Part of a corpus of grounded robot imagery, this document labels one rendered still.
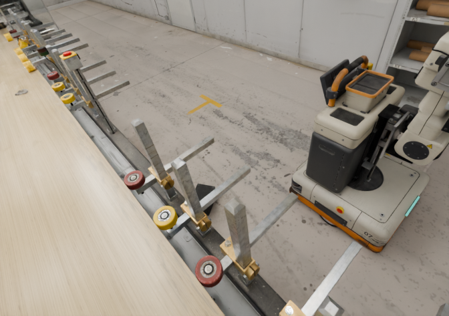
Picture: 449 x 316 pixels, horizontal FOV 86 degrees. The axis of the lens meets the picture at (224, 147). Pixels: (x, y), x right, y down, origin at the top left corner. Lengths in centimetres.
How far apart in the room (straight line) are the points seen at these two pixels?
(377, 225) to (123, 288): 133
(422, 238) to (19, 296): 206
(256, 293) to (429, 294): 118
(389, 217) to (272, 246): 72
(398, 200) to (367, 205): 18
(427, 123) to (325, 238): 94
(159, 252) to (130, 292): 13
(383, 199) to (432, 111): 64
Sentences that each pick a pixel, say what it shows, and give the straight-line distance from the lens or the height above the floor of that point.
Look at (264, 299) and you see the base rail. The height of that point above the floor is 70.
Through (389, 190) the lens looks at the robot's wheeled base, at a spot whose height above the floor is 28.
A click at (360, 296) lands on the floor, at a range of 178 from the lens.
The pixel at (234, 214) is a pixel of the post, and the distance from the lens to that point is 55.
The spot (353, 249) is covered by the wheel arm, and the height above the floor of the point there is 82.
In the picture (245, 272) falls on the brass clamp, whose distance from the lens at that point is 84.
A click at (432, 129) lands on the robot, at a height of 86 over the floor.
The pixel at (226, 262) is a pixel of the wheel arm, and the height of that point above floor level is 85.
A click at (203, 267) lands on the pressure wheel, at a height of 90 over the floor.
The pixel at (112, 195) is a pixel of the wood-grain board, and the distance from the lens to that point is 107.
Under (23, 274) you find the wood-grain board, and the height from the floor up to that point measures 90.
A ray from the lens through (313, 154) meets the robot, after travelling 157.
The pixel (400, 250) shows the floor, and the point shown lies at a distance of 198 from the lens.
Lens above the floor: 164
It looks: 44 degrees down
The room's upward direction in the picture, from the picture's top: 10 degrees counter-clockwise
